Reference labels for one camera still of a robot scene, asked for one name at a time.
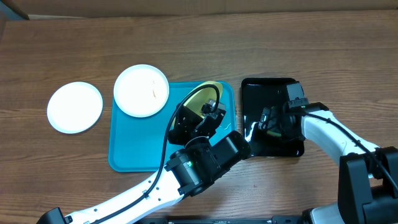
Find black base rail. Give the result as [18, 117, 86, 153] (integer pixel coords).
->
[136, 215, 308, 224]

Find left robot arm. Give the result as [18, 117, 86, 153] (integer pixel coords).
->
[38, 131, 251, 224]

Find teal plastic serving tray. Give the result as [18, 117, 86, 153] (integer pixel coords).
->
[108, 81, 237, 173]

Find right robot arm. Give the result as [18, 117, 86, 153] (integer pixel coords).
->
[259, 100, 397, 223]

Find green and yellow sponge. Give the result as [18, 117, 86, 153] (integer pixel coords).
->
[266, 130, 282, 138]

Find white plate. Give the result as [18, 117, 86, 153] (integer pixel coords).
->
[47, 82, 103, 134]
[113, 64, 169, 118]

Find yellow-green plate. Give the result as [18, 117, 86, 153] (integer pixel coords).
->
[172, 81, 223, 129]

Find black rectangular water tray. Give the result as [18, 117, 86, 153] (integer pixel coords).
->
[241, 78, 305, 157]

